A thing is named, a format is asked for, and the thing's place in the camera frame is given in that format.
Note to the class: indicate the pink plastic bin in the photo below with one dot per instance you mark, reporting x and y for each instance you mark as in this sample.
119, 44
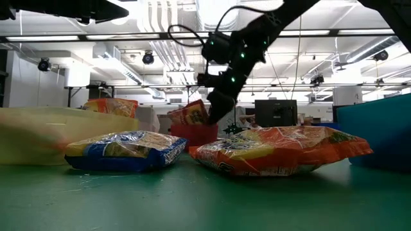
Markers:
199, 136

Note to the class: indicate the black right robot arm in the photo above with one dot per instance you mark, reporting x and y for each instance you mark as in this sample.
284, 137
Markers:
289, 13

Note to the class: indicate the black ceiling spotlight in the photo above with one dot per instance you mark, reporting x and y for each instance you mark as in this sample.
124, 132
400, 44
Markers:
148, 58
44, 65
380, 56
317, 79

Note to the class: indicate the orange Maruchan noodle pack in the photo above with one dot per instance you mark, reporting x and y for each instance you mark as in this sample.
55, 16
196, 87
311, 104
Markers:
282, 150
112, 107

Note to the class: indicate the white storage box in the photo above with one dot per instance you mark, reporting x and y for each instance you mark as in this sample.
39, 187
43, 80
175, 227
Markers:
147, 118

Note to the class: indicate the black frame bracket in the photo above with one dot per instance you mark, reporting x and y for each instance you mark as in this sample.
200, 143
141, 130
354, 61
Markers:
233, 129

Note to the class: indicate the red Maruchan noodle pack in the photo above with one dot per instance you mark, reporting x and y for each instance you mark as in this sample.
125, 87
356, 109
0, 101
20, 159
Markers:
189, 114

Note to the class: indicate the small blue box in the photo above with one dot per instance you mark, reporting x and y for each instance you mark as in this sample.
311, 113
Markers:
324, 125

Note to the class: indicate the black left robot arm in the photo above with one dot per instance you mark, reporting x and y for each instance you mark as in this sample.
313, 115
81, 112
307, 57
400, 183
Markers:
64, 8

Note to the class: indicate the black ceiling light rail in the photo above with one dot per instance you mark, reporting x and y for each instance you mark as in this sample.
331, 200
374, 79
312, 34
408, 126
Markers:
334, 32

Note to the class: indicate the blue plastic bin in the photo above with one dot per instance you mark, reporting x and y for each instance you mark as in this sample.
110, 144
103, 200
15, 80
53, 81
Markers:
379, 134

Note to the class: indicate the blue Maruchan noodle pack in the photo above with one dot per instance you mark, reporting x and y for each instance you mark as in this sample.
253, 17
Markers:
128, 150

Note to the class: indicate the black computer monitor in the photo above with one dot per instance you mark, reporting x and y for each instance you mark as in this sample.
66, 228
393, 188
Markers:
276, 112

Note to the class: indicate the person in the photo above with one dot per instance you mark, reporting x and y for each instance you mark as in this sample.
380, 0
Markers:
248, 122

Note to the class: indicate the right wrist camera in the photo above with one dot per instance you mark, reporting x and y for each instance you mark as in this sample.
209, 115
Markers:
220, 48

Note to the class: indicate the translucent yellow plastic bin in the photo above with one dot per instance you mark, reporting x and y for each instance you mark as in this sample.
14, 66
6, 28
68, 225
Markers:
102, 126

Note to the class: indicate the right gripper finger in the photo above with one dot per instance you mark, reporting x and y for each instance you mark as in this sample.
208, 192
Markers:
221, 104

